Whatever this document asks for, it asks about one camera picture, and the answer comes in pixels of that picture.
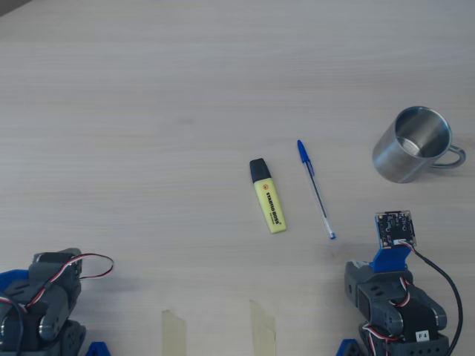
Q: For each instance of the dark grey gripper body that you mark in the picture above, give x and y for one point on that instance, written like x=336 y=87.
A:
x=352 y=282

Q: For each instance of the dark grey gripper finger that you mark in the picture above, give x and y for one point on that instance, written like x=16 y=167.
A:
x=352 y=278

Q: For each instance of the blue ballpoint pen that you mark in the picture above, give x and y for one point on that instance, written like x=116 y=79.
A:
x=305 y=154

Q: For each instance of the silver steel cup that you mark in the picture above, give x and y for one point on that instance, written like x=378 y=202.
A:
x=389 y=159

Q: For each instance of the blue printed base piece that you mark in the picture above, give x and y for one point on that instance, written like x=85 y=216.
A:
x=347 y=348
x=98 y=350

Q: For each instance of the beige masking tape strip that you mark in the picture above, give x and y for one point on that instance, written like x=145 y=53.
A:
x=263 y=330
x=173 y=333

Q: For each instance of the yellow highlighter black cap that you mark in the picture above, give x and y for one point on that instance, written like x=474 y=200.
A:
x=269 y=204

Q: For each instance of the blue printed camera mount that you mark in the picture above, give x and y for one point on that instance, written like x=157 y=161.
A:
x=389 y=259

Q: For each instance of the bare camera circuit board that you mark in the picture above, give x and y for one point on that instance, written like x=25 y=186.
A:
x=395 y=228

